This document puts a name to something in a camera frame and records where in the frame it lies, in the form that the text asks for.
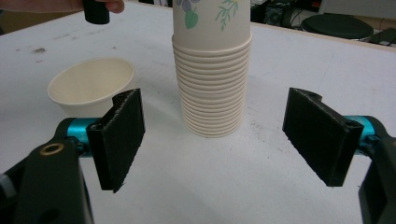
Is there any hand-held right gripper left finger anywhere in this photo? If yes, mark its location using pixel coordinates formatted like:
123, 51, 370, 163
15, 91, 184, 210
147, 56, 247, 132
65, 88, 147, 194

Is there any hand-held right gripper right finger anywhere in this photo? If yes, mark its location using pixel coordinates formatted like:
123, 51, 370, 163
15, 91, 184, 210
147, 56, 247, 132
281, 87, 376, 188

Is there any white paper cup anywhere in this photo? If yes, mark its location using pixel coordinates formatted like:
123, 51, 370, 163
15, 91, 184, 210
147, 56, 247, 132
46, 57, 137, 119

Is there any stack of floral paper cups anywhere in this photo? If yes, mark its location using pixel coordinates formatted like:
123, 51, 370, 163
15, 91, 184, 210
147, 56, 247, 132
171, 0, 253, 139

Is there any white table mat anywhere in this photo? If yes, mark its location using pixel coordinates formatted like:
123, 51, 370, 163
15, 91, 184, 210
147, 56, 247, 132
0, 1, 396, 224

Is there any black round stool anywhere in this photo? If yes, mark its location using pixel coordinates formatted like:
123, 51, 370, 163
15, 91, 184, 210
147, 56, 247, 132
300, 12, 375, 40

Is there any black computer tower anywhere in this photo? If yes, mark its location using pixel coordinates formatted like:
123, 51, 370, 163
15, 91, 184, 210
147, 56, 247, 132
250, 0, 303, 31

